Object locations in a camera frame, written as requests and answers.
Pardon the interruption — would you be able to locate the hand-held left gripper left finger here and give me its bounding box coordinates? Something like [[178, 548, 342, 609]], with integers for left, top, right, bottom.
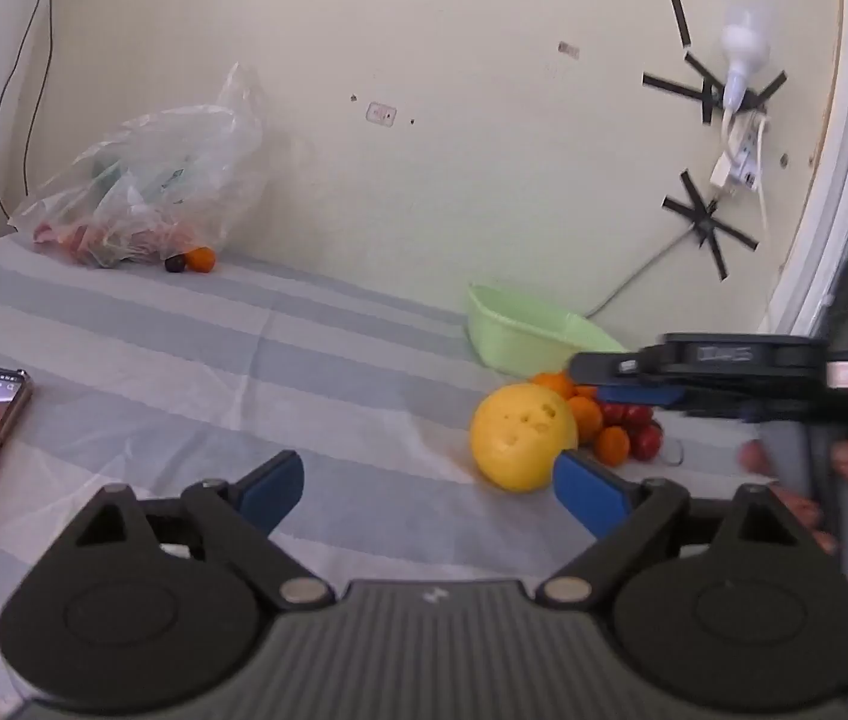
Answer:
[[75, 450, 335, 608]]

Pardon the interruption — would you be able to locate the light green plastic basket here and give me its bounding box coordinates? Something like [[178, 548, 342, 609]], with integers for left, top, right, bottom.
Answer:
[[467, 281, 629, 380]]

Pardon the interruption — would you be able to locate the black tape strip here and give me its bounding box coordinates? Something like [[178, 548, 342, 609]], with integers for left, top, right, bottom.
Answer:
[[667, 0, 693, 48]]

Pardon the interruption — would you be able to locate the black tape cross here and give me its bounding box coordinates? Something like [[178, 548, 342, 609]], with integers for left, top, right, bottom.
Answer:
[[641, 51, 789, 127], [661, 169, 760, 283]]

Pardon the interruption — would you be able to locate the striped grey white bedsheet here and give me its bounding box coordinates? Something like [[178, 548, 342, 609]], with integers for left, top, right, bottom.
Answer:
[[0, 229, 848, 720]]

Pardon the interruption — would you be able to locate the white power strip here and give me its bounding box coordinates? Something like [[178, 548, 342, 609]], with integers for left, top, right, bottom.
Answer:
[[709, 109, 768, 194]]

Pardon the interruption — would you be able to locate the clear plastic bag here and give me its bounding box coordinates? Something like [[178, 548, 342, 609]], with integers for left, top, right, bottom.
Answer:
[[8, 62, 272, 269]]

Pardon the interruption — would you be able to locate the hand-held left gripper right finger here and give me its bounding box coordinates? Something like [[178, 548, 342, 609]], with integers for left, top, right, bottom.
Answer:
[[536, 448, 789, 608]]

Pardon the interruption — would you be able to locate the dark red cherry with stem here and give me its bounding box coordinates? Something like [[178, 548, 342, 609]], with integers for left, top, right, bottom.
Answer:
[[629, 422, 685, 466]]

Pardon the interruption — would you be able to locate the large yellow citrus fruit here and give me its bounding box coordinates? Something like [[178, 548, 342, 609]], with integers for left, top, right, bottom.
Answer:
[[469, 382, 579, 494]]

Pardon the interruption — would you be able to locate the person's right hand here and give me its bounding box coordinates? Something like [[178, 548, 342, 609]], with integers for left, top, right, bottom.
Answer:
[[739, 437, 839, 556]]

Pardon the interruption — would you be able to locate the white window frame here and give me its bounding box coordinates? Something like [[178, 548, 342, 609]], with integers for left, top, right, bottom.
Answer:
[[767, 0, 848, 342]]

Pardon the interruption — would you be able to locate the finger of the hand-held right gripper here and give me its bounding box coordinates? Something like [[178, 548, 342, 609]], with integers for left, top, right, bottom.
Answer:
[[569, 335, 830, 392], [595, 382, 824, 425]]

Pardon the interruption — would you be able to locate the grey cable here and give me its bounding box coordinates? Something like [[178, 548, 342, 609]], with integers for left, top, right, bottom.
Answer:
[[584, 229, 704, 317]]

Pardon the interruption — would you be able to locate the thin black wire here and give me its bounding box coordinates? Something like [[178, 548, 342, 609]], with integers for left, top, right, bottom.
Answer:
[[0, 0, 62, 220]]

